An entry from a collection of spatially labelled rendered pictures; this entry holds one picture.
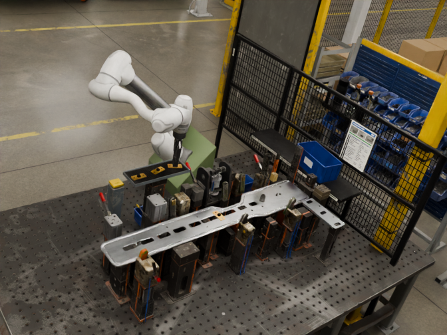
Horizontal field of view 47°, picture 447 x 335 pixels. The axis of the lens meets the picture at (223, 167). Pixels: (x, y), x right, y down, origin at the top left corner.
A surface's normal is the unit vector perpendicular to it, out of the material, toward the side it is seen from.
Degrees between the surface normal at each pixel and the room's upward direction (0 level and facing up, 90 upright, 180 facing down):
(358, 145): 90
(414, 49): 90
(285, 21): 91
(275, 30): 92
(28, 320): 0
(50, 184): 0
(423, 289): 0
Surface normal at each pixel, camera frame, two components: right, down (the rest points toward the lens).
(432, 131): -0.74, 0.19
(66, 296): 0.18, -0.83
